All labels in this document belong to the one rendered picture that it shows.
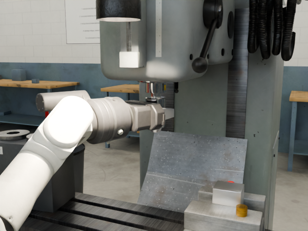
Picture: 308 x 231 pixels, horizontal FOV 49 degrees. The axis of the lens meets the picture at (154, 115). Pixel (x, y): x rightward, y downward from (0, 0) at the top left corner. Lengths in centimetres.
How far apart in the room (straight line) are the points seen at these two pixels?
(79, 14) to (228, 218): 555
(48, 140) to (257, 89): 71
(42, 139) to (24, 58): 630
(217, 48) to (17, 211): 56
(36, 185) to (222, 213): 37
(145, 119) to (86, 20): 531
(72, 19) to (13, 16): 134
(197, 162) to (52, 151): 66
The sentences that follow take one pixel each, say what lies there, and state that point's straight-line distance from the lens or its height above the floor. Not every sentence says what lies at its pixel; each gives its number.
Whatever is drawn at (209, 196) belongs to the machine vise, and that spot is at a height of 104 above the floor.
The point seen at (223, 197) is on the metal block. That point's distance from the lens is 75.
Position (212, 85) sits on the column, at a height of 126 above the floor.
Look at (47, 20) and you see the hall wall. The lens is 647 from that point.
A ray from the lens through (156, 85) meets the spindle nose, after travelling 74.
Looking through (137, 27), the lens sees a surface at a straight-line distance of 64.
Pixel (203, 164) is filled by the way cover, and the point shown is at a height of 101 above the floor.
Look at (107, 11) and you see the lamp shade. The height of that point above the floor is 143.
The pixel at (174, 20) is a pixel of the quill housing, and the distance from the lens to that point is 65.
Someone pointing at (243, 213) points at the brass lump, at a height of 106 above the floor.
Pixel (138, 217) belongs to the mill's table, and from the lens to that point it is 93.
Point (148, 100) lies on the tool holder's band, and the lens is 75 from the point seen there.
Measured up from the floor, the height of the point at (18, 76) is 96.
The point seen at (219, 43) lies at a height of 139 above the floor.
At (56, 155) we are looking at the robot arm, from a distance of 55.
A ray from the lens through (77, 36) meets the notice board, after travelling 606.
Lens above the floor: 137
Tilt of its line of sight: 10 degrees down
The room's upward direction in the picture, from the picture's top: straight up
